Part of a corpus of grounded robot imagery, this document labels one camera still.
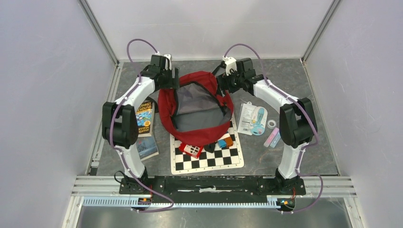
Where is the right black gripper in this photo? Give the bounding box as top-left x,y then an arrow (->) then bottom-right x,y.
216,67 -> 244,97

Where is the red backpack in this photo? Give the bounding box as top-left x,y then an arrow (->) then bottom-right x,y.
158,71 -> 234,146

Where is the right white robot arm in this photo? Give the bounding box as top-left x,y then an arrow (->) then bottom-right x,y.
213,57 -> 317,194

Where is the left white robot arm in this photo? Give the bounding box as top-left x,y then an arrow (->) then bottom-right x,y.
102,53 -> 179,194

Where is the correction tape blister pack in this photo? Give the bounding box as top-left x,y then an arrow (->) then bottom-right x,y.
237,102 -> 268,136

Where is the treehouse paperback book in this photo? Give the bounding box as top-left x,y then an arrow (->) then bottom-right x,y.
136,100 -> 155,137

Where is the clear tape roll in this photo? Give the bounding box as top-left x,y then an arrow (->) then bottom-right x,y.
267,119 -> 277,129

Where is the orange toy block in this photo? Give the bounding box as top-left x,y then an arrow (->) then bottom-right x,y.
223,137 -> 233,148

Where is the blue highlighter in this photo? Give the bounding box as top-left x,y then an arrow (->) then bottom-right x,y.
269,132 -> 281,148

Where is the blue toy block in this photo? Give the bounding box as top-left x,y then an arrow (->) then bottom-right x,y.
217,139 -> 228,149

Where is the pink highlighter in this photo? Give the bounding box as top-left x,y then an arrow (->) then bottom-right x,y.
263,127 -> 279,147

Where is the black toy block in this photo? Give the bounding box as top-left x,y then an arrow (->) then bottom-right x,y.
203,142 -> 216,153

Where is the dark blue 1984 book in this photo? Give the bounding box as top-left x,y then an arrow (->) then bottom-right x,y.
136,135 -> 159,161

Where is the black white chessboard mat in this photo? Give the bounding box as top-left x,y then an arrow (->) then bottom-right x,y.
170,115 -> 244,175

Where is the red toy block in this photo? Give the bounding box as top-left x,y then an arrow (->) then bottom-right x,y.
179,143 -> 203,159

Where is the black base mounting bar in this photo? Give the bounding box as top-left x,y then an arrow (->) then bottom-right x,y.
115,176 -> 307,205

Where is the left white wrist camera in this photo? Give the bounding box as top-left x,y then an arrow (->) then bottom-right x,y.
155,52 -> 172,70

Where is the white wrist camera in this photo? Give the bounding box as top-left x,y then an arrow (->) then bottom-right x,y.
155,52 -> 172,70
222,56 -> 237,76

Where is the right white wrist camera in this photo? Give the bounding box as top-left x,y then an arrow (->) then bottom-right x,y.
222,56 -> 237,76

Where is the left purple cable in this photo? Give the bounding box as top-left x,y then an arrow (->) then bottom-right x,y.
109,38 -> 175,214

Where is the purple cable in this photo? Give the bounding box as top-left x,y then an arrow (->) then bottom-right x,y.
223,43 -> 324,214
109,38 -> 175,214

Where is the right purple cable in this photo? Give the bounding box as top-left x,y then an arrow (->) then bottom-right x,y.
223,43 -> 324,214

